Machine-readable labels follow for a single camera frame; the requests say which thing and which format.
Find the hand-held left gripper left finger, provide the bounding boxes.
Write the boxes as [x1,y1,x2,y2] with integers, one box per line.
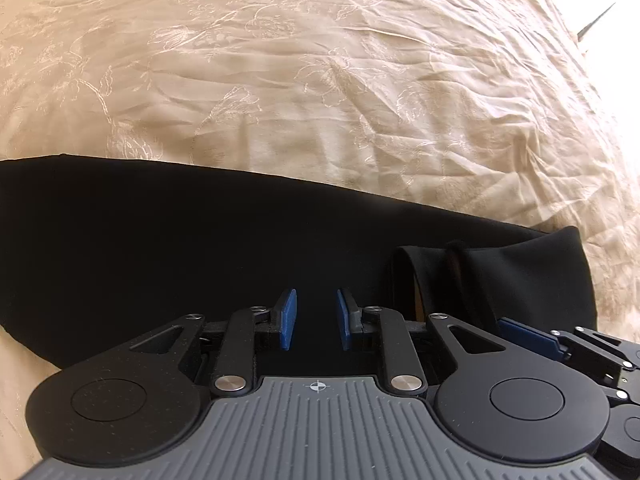
[129,288,300,396]

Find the black pants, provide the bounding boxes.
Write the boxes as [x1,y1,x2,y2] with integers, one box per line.
[0,154,599,377]

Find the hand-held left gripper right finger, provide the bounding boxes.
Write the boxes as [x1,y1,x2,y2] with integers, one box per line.
[336,288,509,396]

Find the beige embroidered bedspread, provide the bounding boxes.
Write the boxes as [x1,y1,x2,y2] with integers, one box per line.
[0,0,640,480]

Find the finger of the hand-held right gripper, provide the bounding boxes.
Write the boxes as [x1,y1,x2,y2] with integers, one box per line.
[499,317,640,391]

